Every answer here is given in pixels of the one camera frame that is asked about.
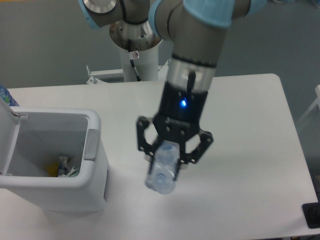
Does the white trash can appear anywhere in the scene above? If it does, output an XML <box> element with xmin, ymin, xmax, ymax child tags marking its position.
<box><xmin>0</xmin><ymin>106</ymin><xmax>109</xmax><ymax>212</ymax></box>

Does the blue patterned bottle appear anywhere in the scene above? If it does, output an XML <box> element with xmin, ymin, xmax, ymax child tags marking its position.
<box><xmin>0</xmin><ymin>85</ymin><xmax>20</xmax><ymax>107</ymax></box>

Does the white trash can lid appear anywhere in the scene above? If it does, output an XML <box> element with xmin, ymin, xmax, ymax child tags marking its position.
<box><xmin>0</xmin><ymin>98</ymin><xmax>28</xmax><ymax>175</ymax></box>

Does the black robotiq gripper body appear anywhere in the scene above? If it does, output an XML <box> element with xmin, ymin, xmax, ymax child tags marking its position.
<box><xmin>153</xmin><ymin>82</ymin><xmax>209</xmax><ymax>146</ymax></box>

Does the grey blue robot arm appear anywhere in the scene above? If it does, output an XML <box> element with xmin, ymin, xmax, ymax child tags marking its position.
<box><xmin>79</xmin><ymin>0</ymin><xmax>266</xmax><ymax>185</ymax></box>

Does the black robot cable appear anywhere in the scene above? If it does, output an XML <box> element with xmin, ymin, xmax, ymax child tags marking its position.
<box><xmin>126</xmin><ymin>38</ymin><xmax>143</xmax><ymax>83</ymax></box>

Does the white frame at right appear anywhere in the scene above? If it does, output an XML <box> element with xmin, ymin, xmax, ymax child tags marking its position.
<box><xmin>297</xmin><ymin>85</ymin><xmax>320</xmax><ymax>127</ymax></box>

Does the crushed clear plastic bottle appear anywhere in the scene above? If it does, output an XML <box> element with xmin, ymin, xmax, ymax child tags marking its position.
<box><xmin>145</xmin><ymin>141</ymin><xmax>180</xmax><ymax>195</ymax></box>

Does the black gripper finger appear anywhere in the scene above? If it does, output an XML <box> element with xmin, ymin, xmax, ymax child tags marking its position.
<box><xmin>136</xmin><ymin>116</ymin><xmax>162</xmax><ymax>175</ymax></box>
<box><xmin>174</xmin><ymin>129</ymin><xmax>214</xmax><ymax>182</ymax></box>

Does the crumpled printed wrapper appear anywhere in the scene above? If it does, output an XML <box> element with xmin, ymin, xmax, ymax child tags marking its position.
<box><xmin>57</xmin><ymin>156</ymin><xmax>80</xmax><ymax>178</ymax></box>

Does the yellow trash piece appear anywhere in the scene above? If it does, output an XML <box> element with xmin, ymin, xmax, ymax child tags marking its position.
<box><xmin>45</xmin><ymin>162</ymin><xmax>59</xmax><ymax>177</ymax></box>

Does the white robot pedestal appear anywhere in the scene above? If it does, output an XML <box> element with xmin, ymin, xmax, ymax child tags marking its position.
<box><xmin>85</xmin><ymin>12</ymin><xmax>173</xmax><ymax>85</ymax></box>

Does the black device at corner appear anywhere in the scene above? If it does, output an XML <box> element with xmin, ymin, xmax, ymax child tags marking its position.
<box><xmin>302</xmin><ymin>202</ymin><xmax>320</xmax><ymax>229</ymax></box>

